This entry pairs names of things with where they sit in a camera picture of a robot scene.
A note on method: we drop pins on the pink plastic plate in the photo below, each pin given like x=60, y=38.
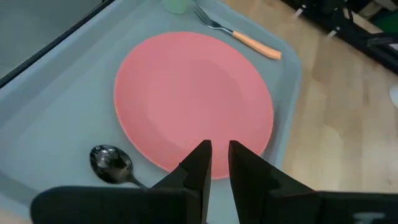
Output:
x=186, y=102

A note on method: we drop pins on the dark metal spoon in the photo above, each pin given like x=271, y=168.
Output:
x=110, y=163

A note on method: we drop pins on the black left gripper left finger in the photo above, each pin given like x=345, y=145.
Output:
x=124, y=207

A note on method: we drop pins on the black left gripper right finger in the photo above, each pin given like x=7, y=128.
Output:
x=280, y=205

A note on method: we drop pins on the grey plastic tray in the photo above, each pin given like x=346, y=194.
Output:
x=62, y=109

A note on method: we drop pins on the light green plastic cup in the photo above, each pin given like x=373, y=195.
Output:
x=176, y=6

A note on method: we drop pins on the small white post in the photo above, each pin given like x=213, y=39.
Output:
x=331, y=33
x=298, y=13

